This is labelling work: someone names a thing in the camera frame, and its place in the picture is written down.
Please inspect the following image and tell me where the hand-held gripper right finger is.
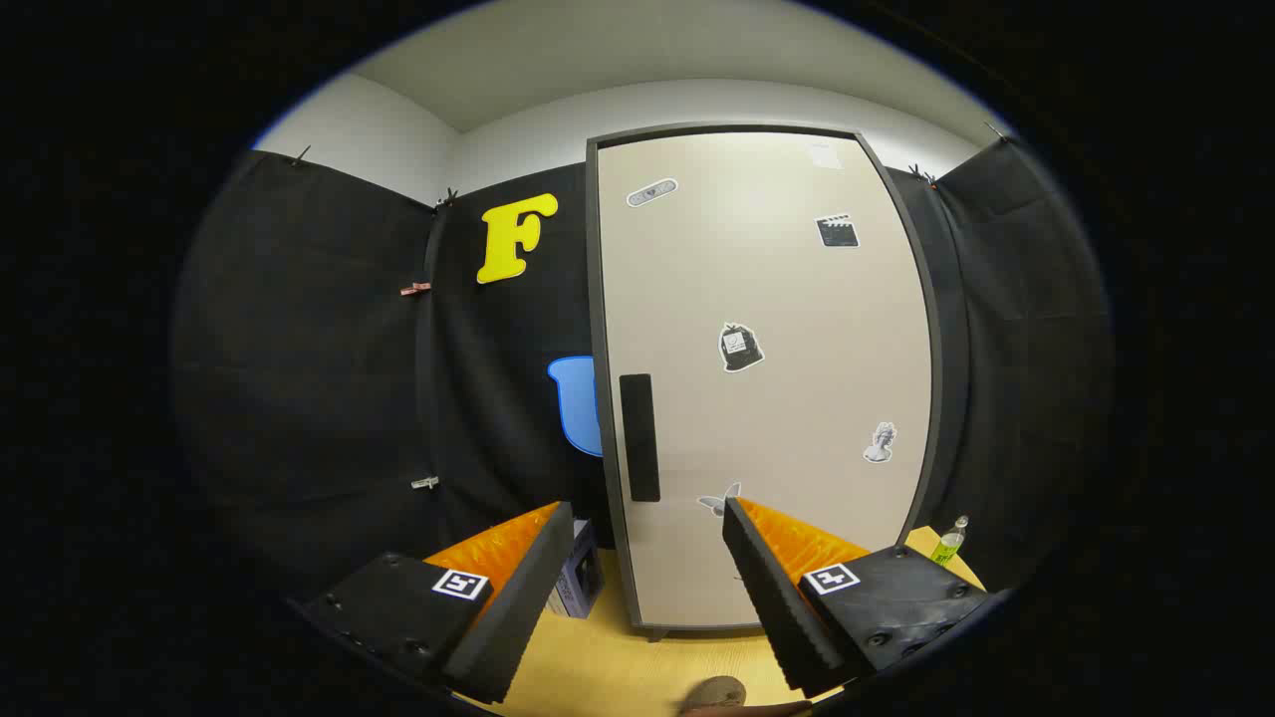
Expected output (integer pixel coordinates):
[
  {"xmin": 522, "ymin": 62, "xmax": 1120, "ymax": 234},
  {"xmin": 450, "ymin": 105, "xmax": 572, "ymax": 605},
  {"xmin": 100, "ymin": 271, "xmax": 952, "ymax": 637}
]
[{"xmin": 722, "ymin": 497, "xmax": 994, "ymax": 699}]

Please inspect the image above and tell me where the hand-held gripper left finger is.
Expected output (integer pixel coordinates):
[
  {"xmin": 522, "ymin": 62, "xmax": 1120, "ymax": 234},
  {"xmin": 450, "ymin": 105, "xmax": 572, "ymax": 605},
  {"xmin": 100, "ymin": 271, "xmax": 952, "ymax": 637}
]
[{"xmin": 297, "ymin": 501, "xmax": 577, "ymax": 705}]

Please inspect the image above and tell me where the brown fuzzy shoe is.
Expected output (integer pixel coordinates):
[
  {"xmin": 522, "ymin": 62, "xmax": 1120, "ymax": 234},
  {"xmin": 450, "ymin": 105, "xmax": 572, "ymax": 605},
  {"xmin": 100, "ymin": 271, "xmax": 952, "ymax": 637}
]
[{"xmin": 680, "ymin": 675, "xmax": 748, "ymax": 716}]

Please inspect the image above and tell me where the beige shoe cabinet door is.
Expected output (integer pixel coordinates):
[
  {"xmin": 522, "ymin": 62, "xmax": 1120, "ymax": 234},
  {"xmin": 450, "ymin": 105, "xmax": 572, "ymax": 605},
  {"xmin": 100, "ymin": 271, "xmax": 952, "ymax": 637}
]
[{"xmin": 596, "ymin": 134, "xmax": 934, "ymax": 628}]

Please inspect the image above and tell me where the grey shoe cabinet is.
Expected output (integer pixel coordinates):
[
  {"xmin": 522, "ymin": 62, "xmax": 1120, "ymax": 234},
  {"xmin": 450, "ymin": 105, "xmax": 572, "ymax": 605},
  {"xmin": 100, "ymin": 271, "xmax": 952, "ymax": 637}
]
[{"xmin": 586, "ymin": 124, "xmax": 947, "ymax": 641}]

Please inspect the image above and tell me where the blue book box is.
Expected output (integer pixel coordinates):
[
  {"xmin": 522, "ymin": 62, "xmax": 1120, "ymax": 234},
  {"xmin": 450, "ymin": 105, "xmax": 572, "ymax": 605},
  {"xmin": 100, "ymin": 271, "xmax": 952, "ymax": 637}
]
[{"xmin": 546, "ymin": 520, "xmax": 606, "ymax": 620}]

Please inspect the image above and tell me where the green label bottle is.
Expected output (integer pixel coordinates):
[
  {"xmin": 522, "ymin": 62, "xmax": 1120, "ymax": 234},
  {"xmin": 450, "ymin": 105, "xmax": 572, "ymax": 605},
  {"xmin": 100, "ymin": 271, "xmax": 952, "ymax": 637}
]
[{"xmin": 931, "ymin": 515, "xmax": 969, "ymax": 567}]

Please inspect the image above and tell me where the black backdrop cloth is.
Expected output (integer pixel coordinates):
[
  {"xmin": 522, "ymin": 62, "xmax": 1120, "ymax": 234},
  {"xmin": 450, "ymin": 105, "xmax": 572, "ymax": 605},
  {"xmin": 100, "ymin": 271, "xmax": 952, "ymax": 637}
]
[{"xmin": 171, "ymin": 134, "xmax": 1112, "ymax": 598}]

